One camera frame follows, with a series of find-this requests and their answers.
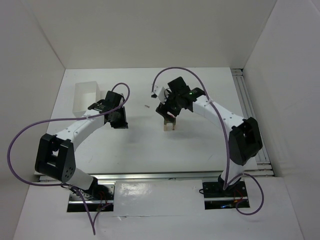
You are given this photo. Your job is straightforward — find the green wood block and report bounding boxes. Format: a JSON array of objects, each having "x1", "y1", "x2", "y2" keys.
[{"x1": 164, "y1": 119, "x2": 176, "y2": 126}]

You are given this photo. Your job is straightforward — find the white perforated box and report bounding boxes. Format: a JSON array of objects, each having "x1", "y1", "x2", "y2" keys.
[{"x1": 72, "y1": 81, "x2": 101, "y2": 118}]

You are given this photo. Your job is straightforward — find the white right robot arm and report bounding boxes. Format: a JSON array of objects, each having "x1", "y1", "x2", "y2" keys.
[{"x1": 151, "y1": 77, "x2": 263, "y2": 191}]

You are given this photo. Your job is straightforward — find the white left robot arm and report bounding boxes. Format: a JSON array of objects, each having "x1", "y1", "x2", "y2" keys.
[{"x1": 35, "y1": 91, "x2": 128, "y2": 200}]

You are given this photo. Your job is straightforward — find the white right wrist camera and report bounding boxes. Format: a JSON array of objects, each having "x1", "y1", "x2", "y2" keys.
[{"x1": 151, "y1": 86, "x2": 167, "y2": 104}]

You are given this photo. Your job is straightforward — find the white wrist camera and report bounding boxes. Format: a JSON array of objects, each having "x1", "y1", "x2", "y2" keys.
[
  {"x1": 118, "y1": 93, "x2": 125, "y2": 104},
  {"x1": 151, "y1": 86, "x2": 167, "y2": 104}
]

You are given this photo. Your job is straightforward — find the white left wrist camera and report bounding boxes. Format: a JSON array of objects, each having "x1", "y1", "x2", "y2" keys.
[{"x1": 118, "y1": 93, "x2": 125, "y2": 104}]

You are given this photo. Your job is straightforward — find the aluminium rail front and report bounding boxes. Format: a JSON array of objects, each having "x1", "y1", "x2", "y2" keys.
[{"x1": 37, "y1": 169, "x2": 223, "y2": 183}]

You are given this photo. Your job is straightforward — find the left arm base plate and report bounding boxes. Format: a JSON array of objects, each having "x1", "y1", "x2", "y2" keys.
[{"x1": 66, "y1": 182, "x2": 116, "y2": 213}]

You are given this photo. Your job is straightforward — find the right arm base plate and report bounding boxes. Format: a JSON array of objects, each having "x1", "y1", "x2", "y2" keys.
[{"x1": 199, "y1": 181, "x2": 250, "y2": 210}]

